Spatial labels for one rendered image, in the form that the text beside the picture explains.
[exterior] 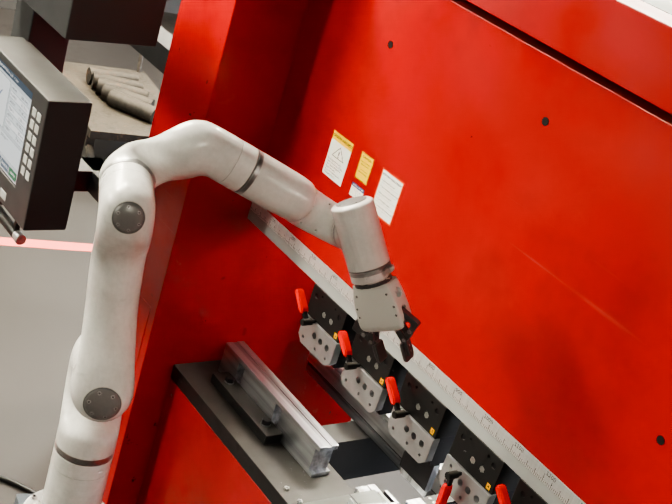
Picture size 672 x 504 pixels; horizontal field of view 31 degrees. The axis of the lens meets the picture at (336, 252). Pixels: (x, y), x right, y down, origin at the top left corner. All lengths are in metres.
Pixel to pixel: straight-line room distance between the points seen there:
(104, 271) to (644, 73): 1.05
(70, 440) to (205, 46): 1.13
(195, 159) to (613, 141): 0.79
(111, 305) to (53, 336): 2.89
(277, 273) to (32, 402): 1.56
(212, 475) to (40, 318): 2.10
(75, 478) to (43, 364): 2.51
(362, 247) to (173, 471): 1.40
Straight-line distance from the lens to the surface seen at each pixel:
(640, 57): 2.29
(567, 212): 2.41
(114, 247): 2.17
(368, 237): 2.26
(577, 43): 2.39
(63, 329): 5.21
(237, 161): 2.16
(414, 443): 2.78
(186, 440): 3.41
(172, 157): 2.15
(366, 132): 2.87
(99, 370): 2.29
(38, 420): 4.63
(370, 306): 2.32
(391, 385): 2.77
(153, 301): 3.31
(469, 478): 2.66
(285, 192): 2.19
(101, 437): 2.43
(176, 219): 3.19
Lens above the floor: 2.64
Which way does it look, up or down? 24 degrees down
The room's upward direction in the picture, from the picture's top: 18 degrees clockwise
